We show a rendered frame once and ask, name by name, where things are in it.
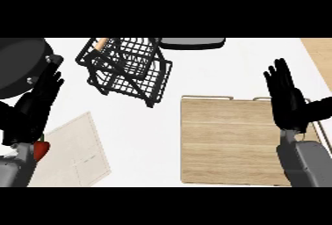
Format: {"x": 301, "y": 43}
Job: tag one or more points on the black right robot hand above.
{"x": 286, "y": 99}

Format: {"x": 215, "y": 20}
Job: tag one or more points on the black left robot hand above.
{"x": 29, "y": 111}

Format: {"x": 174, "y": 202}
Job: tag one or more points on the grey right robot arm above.
{"x": 303, "y": 161}

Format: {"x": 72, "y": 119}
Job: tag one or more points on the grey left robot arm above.
{"x": 14, "y": 167}

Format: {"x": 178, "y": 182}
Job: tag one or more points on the wooden tray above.
{"x": 228, "y": 140}

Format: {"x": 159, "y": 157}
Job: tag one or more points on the red pepper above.
{"x": 39, "y": 149}

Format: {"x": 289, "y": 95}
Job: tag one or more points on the pale wooden board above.
{"x": 320, "y": 58}

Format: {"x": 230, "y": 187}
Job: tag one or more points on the black pan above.
{"x": 20, "y": 64}

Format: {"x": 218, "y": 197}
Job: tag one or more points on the beige placemat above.
{"x": 72, "y": 155}

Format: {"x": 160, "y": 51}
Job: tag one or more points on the dark grey appliance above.
{"x": 191, "y": 42}

